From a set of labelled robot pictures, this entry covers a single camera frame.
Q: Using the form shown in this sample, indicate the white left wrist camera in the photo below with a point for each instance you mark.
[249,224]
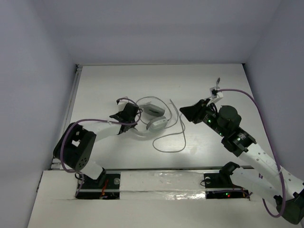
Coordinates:
[121,102]

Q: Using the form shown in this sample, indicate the white grey headphones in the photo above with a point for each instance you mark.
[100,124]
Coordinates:
[161,115]

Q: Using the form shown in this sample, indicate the silver foil covered panel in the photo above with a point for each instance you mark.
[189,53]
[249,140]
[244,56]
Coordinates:
[161,185]

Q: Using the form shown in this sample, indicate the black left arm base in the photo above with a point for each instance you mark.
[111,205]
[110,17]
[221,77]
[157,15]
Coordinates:
[105,187]

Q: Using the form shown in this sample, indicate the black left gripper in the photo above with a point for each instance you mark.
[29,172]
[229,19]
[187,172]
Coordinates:
[128,114]

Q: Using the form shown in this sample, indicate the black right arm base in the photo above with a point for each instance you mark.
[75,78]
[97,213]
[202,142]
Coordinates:
[220,186]

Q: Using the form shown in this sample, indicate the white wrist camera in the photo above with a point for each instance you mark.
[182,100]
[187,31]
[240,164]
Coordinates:
[121,102]
[216,95]

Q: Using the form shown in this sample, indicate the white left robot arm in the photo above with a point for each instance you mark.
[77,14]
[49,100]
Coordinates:
[76,144]

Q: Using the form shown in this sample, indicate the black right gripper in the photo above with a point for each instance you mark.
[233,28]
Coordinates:
[194,112]

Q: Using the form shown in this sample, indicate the aluminium rail left edge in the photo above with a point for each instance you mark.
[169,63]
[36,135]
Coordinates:
[71,101]

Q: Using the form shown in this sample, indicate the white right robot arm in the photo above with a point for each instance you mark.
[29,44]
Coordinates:
[276,185]

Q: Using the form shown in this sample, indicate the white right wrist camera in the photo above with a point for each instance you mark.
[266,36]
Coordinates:
[216,95]

